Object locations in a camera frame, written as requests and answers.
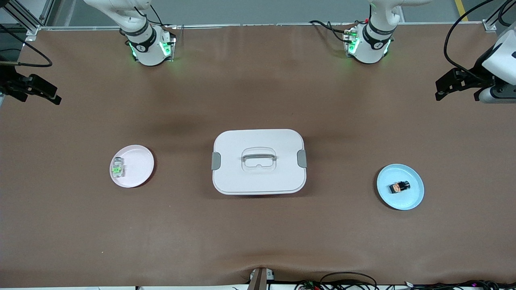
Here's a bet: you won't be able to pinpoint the pink round plate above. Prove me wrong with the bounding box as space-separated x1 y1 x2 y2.
110 145 155 188

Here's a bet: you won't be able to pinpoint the light blue round plate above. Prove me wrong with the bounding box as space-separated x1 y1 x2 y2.
377 164 425 211

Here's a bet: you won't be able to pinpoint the white lidded box grey latches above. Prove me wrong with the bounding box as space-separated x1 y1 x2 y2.
212 129 307 196

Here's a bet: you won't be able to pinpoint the brown table mat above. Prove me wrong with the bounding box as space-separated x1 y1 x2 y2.
0 22 516 288

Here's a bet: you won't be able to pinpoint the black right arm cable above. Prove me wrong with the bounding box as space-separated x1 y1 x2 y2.
0 24 53 68

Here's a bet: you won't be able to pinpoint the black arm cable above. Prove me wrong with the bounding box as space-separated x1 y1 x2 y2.
0 24 53 68
443 0 496 79

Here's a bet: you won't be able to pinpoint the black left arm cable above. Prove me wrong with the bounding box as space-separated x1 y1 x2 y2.
443 0 496 79

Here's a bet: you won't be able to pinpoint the aluminium frame profile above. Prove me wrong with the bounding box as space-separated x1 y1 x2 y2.
0 0 55 41
482 0 516 33

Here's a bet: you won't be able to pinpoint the black right base cable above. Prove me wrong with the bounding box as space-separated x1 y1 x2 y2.
135 4 178 45

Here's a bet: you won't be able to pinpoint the black base cable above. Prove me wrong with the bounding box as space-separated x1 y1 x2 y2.
135 4 178 45
309 19 357 44

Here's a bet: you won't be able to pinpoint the black left base cable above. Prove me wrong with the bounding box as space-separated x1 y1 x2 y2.
309 19 357 44

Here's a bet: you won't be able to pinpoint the silver table edge rail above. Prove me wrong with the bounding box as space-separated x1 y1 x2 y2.
30 22 496 32

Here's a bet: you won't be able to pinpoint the tangled cable bundle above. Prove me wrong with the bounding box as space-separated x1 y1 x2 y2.
294 279 516 290

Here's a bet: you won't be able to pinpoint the black looped cable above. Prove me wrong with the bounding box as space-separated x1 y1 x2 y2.
320 271 378 290

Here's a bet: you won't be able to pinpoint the metal table edge bracket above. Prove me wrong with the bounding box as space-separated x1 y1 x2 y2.
248 267 275 290

